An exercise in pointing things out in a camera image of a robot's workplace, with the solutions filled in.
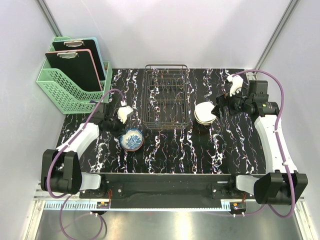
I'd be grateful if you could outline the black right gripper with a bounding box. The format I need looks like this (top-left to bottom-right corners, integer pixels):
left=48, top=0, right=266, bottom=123
left=211, top=86, right=252, bottom=120

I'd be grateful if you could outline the blue white patterned bowl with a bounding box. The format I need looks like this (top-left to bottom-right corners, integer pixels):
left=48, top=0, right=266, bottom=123
left=119, top=128, right=144, bottom=152

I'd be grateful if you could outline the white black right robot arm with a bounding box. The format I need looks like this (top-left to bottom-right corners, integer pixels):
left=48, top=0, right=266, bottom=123
left=211, top=76, right=308, bottom=206

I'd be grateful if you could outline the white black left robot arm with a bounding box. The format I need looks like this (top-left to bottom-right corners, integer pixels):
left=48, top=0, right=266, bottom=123
left=40, top=103, right=134, bottom=199

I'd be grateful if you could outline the white top bowl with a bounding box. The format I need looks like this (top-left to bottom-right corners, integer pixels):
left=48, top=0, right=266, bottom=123
left=194, top=101, right=215, bottom=122

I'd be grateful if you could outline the black marble pattern mat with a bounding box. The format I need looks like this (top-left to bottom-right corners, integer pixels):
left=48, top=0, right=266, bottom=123
left=79, top=68, right=266, bottom=174

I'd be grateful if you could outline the green mesh file organizer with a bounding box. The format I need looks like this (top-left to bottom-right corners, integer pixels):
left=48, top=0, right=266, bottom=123
left=36, top=36, right=113, bottom=114

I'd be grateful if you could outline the black clipboard pink edge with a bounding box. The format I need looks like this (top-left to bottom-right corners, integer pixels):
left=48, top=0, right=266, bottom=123
left=45, top=51, right=103, bottom=92

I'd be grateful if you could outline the black clipboard blue edge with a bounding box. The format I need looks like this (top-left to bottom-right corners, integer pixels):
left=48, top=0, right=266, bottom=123
left=52, top=37, right=106, bottom=82

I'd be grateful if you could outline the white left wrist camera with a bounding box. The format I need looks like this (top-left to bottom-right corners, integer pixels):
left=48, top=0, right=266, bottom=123
left=117, top=105, right=134, bottom=124

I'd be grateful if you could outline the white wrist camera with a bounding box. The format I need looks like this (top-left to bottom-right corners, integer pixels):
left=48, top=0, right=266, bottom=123
left=227, top=75, right=243, bottom=97
left=117, top=105, right=134, bottom=124

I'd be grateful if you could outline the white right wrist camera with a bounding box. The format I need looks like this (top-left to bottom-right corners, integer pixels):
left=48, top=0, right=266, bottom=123
left=227, top=75, right=243, bottom=97

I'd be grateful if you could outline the dark wire dish rack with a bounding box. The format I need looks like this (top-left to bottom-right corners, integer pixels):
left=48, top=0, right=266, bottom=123
left=141, top=64, right=191, bottom=130

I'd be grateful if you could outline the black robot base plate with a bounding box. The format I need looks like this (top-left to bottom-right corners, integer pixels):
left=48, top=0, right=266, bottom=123
left=80, top=173, right=253, bottom=211

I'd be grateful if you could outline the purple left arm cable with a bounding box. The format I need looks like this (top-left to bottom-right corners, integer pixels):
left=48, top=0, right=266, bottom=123
left=47, top=89, right=126, bottom=239

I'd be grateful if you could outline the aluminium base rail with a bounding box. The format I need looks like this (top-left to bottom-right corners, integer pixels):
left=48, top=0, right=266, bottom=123
left=32, top=182, right=306, bottom=213

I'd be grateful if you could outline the left aluminium frame post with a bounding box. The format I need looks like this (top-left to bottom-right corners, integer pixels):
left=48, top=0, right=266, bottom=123
left=35, top=0, right=63, bottom=37

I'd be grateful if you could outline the aluminium frame post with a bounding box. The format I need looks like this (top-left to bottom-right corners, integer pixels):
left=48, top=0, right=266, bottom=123
left=35, top=0, right=63, bottom=37
left=255, top=0, right=300, bottom=70

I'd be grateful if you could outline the right aluminium frame post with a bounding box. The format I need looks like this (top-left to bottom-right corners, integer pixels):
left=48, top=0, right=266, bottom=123
left=255, top=0, right=300, bottom=70

